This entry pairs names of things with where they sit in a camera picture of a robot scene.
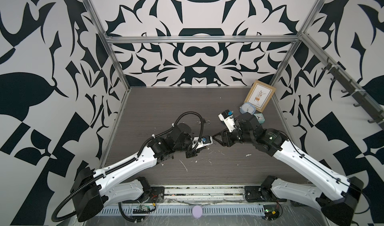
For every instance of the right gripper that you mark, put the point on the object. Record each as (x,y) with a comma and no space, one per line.
(224,134)

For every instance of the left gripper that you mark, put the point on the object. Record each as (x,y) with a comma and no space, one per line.
(189,135)

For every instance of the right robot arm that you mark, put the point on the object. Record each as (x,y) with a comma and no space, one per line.
(335,195)

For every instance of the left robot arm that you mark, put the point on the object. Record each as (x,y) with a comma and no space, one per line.
(92,190)

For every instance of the black padlock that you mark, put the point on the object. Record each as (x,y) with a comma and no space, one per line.
(204,122)

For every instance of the blue round alarm clock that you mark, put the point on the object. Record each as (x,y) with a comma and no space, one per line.
(247,108)

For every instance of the green square alarm clock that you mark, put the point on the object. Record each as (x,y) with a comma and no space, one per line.
(260,117)

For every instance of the purple round cap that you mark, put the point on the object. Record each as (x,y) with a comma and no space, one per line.
(197,211)

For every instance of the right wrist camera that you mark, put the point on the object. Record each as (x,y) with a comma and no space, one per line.
(228,119)

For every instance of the wooden picture frame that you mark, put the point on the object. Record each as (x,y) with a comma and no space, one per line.
(259,95)

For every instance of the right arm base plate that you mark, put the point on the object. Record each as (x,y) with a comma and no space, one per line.
(256,194)

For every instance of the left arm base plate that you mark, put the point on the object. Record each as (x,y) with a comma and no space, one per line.
(156,195)

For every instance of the black wall hook rack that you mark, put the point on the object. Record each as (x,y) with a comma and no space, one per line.
(352,88)

